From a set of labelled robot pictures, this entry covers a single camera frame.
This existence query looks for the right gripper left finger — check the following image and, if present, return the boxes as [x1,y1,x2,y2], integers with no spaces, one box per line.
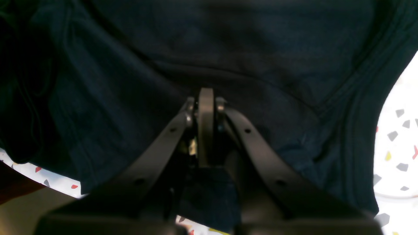
[35,88,215,235]

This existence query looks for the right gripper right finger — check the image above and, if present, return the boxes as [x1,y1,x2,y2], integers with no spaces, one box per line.
[215,98,382,235]

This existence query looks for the black t-shirt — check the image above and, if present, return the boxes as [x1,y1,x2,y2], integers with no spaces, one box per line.
[1,0,417,233]

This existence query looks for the terrazzo pattern tablecloth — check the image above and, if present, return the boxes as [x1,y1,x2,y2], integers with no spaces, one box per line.
[0,49,418,235]

